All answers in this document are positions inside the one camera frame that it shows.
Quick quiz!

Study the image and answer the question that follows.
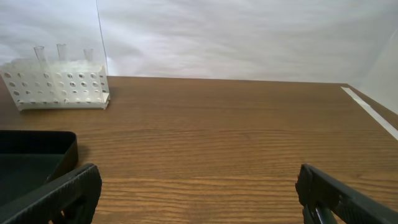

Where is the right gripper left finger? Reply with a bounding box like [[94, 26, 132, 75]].
[[0, 163, 103, 224]]

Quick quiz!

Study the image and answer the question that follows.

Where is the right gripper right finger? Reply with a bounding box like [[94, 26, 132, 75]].
[[295, 163, 398, 224]]

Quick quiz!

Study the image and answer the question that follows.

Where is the clear test tube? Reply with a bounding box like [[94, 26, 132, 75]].
[[83, 48, 95, 63], [56, 43, 68, 63], [33, 45, 48, 68]]

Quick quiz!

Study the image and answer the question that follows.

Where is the black tray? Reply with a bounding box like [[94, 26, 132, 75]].
[[0, 130, 79, 207]]

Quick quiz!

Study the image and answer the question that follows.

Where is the white test tube rack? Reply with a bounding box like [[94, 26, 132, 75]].
[[0, 58, 111, 111]]

